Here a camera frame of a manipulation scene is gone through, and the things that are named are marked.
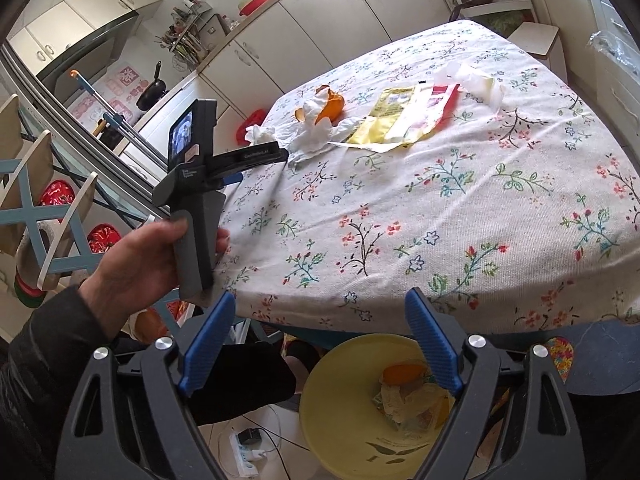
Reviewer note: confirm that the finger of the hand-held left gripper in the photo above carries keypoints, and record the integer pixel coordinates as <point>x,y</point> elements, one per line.
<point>280,153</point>

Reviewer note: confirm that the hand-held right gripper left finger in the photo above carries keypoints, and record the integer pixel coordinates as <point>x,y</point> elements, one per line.
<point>207,345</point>

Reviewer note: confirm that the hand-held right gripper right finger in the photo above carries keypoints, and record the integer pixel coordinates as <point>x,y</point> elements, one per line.
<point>432,340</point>

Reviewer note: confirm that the white plastic bag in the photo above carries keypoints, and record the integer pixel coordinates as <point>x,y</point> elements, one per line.
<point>310,135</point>

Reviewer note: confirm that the yellow packet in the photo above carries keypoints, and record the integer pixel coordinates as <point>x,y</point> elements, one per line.
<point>395,115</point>

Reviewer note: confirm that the yellow plastic basin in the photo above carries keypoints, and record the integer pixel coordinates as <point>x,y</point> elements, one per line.
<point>350,430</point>

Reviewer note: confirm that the red and white wrapper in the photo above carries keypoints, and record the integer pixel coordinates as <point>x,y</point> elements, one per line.
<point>442,102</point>

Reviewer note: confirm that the pale wrapper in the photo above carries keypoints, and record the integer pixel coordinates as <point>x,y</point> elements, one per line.
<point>475,82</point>

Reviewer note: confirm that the person's left forearm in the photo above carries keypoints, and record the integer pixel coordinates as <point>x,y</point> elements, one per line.
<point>40,385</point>

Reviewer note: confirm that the red trash bin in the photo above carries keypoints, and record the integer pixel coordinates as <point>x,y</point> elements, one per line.
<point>247,129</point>

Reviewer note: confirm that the person's left hand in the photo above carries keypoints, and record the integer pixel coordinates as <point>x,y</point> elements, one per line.
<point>135,270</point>

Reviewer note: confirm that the person's left leg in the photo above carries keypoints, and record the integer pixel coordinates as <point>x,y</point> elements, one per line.
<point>240,380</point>

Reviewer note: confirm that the person's leg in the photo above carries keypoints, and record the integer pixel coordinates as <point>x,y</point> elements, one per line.
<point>240,380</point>
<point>605,430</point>

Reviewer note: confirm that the colourful knitted slipper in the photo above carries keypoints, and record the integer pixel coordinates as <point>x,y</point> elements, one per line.
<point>290,347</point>
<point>560,357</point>

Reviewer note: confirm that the black charger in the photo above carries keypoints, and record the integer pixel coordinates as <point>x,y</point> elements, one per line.
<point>250,437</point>

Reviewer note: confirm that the white power strip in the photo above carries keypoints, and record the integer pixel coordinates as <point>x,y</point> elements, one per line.
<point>250,460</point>

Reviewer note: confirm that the floral tablecloth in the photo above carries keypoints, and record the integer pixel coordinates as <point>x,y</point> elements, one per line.
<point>425,210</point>

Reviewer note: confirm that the white base cabinets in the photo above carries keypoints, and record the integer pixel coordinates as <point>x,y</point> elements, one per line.
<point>320,25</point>

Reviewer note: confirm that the black frying pan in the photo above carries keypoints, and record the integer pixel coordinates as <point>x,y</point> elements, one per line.
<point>150,95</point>

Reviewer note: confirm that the kitchen utensil rack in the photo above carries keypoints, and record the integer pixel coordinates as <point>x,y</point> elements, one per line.
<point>187,40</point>

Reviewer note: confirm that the red bowl with green cover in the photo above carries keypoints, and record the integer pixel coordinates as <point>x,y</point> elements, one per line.
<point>257,0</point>

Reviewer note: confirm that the person's right leg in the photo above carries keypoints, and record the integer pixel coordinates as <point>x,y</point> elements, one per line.
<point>605,430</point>

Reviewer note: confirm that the dark range hood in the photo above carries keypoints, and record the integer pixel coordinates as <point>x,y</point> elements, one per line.
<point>90,60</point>

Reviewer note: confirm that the leafy greens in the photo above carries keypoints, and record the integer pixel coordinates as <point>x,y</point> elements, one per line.
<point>507,22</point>

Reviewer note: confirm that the white stool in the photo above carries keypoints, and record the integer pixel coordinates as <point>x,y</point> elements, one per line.
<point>532,35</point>

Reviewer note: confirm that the white drawer cabinet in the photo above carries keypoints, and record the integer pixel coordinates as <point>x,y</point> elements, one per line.
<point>622,95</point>

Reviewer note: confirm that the crinkled clear plastic bag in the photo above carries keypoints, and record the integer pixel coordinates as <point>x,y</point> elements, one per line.
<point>615,47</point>

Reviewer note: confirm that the red paper wall stickers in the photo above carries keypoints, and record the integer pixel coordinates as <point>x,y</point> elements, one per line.
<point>127,77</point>

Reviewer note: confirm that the grey metal frame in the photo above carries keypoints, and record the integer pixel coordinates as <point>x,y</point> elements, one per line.
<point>50,97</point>

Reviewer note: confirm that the white wall cabinets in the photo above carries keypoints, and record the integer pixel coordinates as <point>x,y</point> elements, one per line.
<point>75,20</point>

